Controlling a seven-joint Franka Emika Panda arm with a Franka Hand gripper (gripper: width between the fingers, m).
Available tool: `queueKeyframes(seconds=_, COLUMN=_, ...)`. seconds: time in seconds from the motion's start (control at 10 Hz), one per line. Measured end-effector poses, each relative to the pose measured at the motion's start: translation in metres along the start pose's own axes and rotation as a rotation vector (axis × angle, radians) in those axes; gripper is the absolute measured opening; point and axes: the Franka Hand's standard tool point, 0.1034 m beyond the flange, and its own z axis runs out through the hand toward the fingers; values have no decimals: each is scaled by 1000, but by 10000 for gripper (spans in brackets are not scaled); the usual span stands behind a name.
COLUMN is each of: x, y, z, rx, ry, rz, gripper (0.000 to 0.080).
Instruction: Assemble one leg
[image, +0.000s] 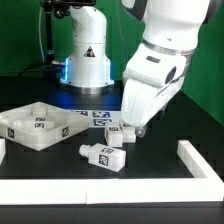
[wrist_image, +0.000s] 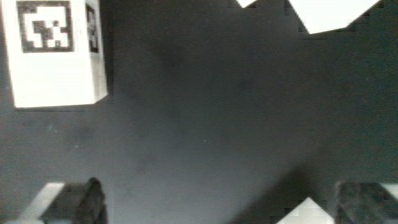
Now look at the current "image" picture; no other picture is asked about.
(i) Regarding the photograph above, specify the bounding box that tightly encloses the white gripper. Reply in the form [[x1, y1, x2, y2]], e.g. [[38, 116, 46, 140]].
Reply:
[[121, 42, 194, 137]]

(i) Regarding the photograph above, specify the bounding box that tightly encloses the black camera stand pole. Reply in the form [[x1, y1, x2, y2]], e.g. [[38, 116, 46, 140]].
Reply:
[[39, 0, 96, 63]]

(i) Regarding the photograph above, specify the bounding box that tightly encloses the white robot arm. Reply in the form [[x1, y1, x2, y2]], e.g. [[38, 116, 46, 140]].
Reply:
[[61, 0, 222, 136]]

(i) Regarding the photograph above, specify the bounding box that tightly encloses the white U-shaped obstacle fence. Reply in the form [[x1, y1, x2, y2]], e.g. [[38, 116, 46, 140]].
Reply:
[[0, 140, 224, 205]]

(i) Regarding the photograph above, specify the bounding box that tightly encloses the white square tabletop part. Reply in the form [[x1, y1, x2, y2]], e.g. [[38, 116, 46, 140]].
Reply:
[[0, 102, 88, 151]]

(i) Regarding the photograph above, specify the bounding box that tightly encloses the white AprilTag sheet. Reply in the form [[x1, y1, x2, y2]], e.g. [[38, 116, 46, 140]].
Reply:
[[73, 110, 121, 128]]

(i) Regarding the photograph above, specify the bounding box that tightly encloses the white block left edge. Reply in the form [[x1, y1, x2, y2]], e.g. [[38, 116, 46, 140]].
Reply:
[[0, 139, 6, 165]]

